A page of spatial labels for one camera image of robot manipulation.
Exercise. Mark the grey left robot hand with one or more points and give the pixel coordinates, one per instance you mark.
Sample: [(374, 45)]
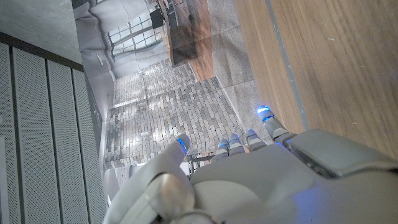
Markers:
[(264, 186)]

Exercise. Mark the printed office backdrop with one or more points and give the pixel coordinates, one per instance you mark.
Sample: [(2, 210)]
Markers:
[(174, 102)]

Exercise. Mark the white perforated cabinet panel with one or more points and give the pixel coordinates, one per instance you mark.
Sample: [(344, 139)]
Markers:
[(31, 124)]

